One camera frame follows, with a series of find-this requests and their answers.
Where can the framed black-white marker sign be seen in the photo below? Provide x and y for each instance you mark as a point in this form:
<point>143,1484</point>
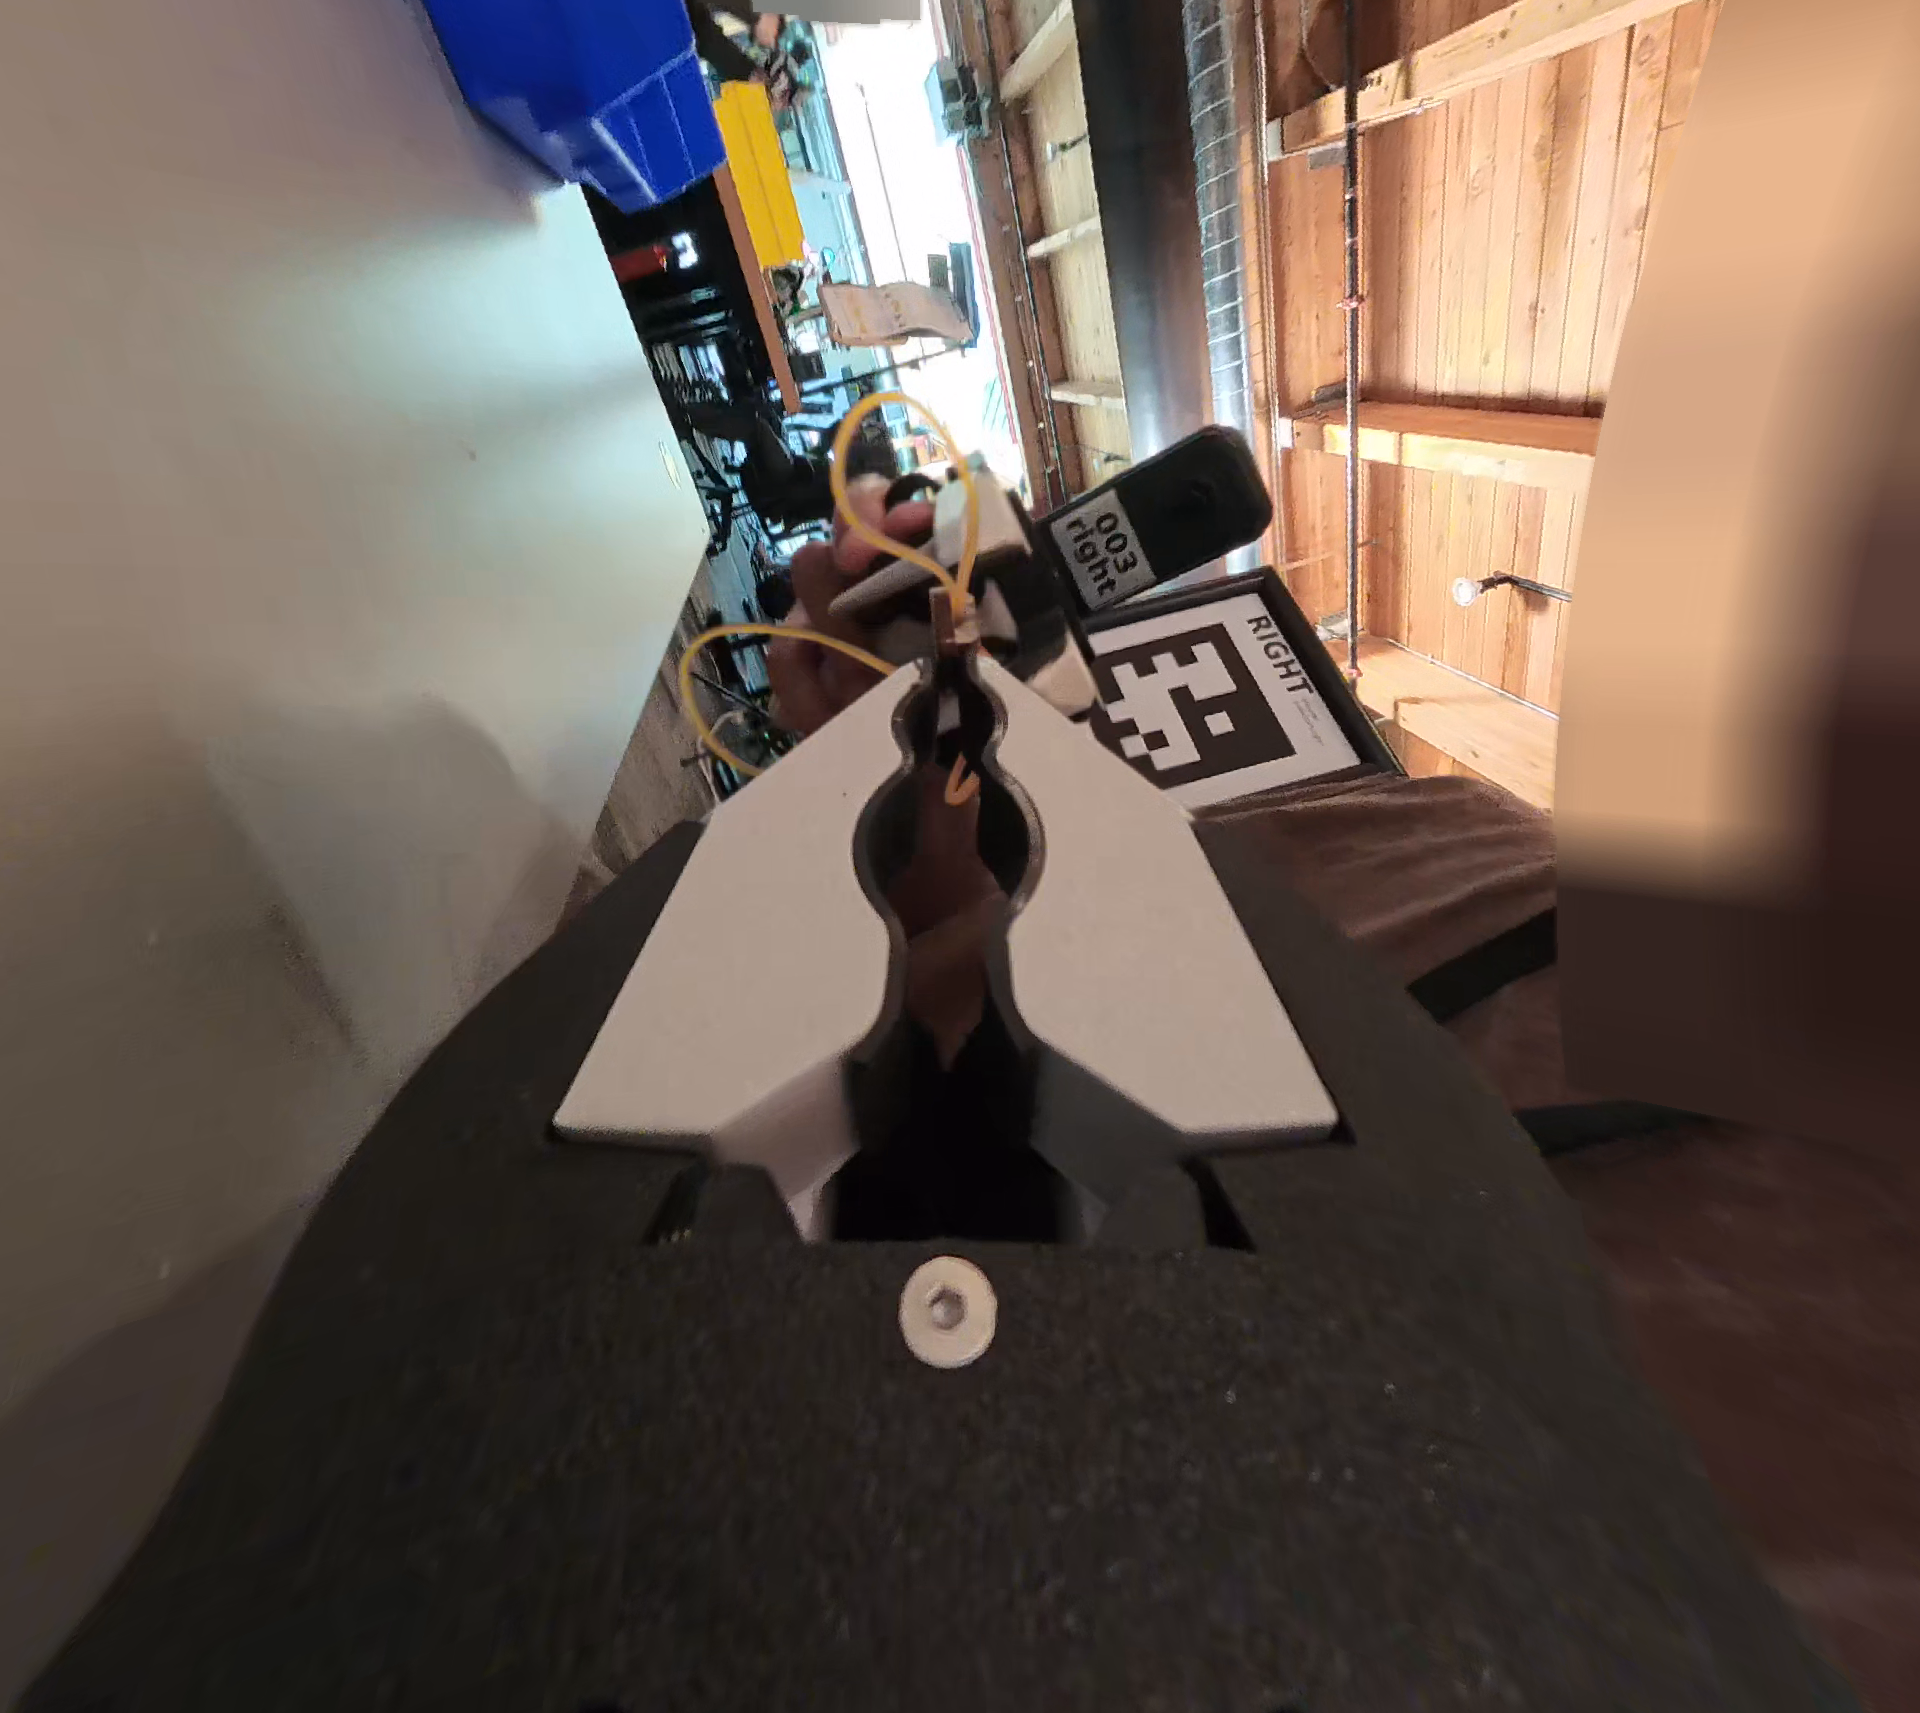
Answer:
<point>1201,694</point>

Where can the small wooden model part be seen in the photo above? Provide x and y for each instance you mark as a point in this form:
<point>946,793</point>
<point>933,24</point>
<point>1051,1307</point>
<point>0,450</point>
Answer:
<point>943,620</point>

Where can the person's right hand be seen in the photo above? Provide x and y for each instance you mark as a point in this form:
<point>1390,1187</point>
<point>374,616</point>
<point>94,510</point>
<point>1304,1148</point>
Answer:
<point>803,663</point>

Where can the yellow plastic bin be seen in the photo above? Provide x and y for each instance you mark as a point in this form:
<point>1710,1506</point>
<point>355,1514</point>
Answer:
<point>758,169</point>

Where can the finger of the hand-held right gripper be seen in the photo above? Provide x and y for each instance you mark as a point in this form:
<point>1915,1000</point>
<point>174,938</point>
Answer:
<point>961,512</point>
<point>1068,685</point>

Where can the black steel rod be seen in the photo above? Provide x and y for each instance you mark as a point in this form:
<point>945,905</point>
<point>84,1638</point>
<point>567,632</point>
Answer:
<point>1351,169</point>

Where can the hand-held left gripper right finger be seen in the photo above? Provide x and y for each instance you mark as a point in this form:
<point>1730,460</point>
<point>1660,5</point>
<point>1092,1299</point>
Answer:
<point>1155,993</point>

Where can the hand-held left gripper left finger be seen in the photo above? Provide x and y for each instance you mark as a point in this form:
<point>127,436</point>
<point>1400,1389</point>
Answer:
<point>721,993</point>

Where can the silver ventilation duct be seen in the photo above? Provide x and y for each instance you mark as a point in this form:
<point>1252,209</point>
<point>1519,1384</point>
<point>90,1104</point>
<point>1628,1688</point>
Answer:
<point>1223,169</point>

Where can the wooden workbench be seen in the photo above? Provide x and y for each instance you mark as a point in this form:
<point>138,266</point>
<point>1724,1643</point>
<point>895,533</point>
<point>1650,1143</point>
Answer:
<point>773,332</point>

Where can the tan rubber band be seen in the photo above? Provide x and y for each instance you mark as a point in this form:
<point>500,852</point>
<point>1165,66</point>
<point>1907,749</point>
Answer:
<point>840,482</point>

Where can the plywood instruction board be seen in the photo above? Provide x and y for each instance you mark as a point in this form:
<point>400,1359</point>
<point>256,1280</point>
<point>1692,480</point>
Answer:
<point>885,310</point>

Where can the wall spotlight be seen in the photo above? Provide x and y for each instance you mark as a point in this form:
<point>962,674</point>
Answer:
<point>1466,592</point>

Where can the person's brown shirt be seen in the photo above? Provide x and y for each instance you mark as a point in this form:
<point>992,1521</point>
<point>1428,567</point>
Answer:
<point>1351,860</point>

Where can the black ceiling pipe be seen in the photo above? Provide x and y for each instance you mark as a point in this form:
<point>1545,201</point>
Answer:
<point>1124,93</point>

